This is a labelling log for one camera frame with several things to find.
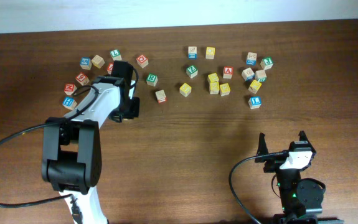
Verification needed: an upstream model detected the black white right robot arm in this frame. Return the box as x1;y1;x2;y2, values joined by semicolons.
255;131;326;223

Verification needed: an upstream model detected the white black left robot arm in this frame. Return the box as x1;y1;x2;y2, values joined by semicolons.
41;61;140;223

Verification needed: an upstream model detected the wooden block red side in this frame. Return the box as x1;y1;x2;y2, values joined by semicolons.
155;90;167;103

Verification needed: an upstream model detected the green R letter block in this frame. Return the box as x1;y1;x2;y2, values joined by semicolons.
146;73;158;86

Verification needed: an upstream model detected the red A block left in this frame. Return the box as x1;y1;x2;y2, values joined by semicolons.
106;63;113;75

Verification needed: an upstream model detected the red a block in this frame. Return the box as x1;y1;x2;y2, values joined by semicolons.
223;66;233;79
106;63;113;75

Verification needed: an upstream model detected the red C letter block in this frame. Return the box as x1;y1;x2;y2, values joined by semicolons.
136;55;149;68

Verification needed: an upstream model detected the blue L letter block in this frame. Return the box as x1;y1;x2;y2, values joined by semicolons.
248;96;262;110

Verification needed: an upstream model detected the green L letter block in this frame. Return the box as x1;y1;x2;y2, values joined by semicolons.
110;49;122;61

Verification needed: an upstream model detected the red 6 number block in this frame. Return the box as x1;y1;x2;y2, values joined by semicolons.
75;72;90;86

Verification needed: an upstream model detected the plain wooden block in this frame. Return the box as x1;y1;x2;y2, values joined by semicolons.
92;55;105;69

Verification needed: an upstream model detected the yellow block centre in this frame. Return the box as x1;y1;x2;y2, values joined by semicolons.
179;83;192;97

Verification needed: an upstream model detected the blue H block upper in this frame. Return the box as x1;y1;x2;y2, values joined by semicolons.
62;96;77;110

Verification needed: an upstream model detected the red M letter block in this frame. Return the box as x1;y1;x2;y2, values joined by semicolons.
64;83;77;96

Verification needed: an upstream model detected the yellow block cluster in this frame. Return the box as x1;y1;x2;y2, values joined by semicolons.
219;83;231;96
209;82;220;95
207;73;219;83
248;80;262;94

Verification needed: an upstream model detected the green Z letter block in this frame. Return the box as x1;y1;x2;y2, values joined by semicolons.
186;65;198;78

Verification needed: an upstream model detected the yellow block lower right cluster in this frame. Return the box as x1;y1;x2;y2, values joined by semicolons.
219;83;231;96

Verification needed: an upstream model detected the wooden block green R side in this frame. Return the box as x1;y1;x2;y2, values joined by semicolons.
255;70;266;82

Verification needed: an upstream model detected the wooden block blue side right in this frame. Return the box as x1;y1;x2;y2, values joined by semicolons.
242;68;255;82

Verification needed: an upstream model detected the wooden block blue side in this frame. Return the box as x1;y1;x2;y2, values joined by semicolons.
242;68;255;82
188;46;197;59

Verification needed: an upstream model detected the yellow block lower left cluster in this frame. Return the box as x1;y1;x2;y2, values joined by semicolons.
209;82;220;95

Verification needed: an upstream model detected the green J letter block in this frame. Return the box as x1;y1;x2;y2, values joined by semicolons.
260;57;274;70

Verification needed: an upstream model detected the red A block right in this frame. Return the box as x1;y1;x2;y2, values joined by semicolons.
223;66;233;79

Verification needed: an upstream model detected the yellow block upper cluster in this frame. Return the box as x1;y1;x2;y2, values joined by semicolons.
207;73;219;83

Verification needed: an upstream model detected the blue X side block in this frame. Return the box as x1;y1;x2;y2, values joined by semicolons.
246;52;257;65

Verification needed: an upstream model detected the yellow top block back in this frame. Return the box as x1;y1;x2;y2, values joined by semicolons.
205;47;215;60

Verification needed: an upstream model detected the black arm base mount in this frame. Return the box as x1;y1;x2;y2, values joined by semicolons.
271;213;344;224

